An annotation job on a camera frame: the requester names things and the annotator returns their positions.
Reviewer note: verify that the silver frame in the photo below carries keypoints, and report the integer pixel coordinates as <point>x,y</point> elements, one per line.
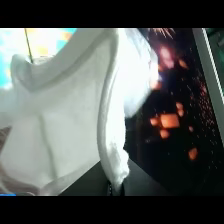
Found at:
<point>210,76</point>

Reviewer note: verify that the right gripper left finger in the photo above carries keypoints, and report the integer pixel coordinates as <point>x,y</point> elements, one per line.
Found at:
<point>88,181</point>

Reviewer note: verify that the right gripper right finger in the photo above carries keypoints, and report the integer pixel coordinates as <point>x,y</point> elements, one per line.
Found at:
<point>143,183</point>

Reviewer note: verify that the white T-shirt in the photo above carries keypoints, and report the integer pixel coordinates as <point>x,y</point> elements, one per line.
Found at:
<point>66,116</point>

